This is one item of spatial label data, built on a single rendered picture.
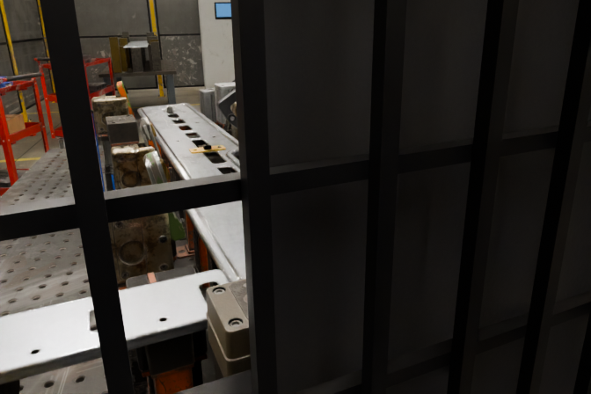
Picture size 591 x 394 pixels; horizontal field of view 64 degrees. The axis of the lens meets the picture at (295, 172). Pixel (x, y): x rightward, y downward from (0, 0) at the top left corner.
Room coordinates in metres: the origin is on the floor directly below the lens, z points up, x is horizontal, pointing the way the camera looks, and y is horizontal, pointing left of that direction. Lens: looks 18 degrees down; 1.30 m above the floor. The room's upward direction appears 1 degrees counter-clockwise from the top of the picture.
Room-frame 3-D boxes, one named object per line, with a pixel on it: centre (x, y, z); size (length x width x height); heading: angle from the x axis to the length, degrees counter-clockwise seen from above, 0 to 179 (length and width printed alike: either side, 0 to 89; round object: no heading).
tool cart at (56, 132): (5.09, 2.29, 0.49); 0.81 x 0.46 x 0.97; 0
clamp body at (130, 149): (0.98, 0.35, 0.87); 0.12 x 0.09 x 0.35; 113
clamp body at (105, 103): (1.57, 0.62, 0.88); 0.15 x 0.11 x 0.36; 113
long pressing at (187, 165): (1.12, 0.23, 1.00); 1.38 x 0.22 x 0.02; 23
